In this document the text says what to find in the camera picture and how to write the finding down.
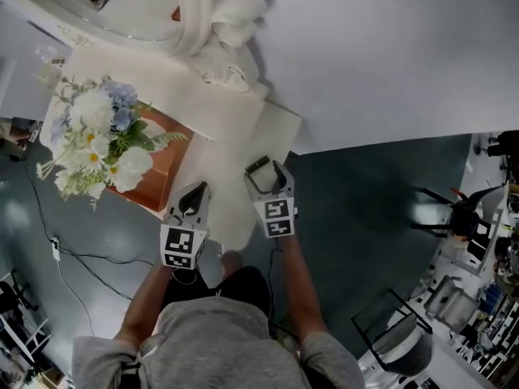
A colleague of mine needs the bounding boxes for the person's right forearm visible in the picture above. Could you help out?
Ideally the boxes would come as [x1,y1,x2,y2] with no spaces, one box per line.
[270,235,328,346]

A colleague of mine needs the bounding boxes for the orange wooden box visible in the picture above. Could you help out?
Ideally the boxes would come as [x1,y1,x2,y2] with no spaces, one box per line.
[105,103,195,220]

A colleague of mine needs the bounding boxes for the white table with cloth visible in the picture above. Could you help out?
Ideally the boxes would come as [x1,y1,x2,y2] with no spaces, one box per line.
[40,46,303,254]

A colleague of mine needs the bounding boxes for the person's black shorts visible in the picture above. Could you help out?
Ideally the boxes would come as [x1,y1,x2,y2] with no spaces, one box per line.
[161,265,273,327]

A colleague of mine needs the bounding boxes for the clear plastic water bottle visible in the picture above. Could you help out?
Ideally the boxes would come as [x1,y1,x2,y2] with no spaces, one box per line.
[34,45,68,92]

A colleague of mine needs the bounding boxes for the white office desk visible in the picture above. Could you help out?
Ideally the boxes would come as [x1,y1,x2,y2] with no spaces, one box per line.
[425,184,512,295]

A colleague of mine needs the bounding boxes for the black floor cable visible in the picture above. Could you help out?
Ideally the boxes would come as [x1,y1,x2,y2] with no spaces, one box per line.
[22,154,157,303]

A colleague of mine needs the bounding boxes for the white vase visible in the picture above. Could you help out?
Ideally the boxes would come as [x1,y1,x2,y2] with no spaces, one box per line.
[137,118,169,143]

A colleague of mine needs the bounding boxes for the blue and white flower bouquet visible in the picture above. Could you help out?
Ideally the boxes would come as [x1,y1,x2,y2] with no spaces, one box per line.
[36,75,190,210]

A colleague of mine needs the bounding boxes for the grey chair with black frame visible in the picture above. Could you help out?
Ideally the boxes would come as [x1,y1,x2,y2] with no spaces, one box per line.
[350,288,435,377]

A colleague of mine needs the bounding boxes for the person's grey sweatshirt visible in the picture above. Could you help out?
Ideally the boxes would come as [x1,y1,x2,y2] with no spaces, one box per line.
[71,297,364,389]

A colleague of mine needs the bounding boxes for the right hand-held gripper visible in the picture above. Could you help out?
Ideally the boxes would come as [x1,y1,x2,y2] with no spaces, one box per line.
[242,160,300,240]

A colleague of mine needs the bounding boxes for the grey chair with black bag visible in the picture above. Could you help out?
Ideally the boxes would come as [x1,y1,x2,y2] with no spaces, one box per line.
[411,184,508,245]

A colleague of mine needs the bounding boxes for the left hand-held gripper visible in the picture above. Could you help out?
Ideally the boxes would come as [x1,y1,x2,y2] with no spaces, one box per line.
[160,181,212,270]

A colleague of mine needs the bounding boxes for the small dark lipstick tube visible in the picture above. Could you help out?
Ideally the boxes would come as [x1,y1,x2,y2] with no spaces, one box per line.
[247,156,272,174]

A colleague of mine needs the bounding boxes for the person's left forearm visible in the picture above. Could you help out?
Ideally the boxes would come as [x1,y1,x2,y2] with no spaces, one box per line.
[113,263,175,344]

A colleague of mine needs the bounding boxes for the oval mirror with white frame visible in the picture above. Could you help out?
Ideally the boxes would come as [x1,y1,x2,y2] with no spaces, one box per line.
[0,0,271,92]

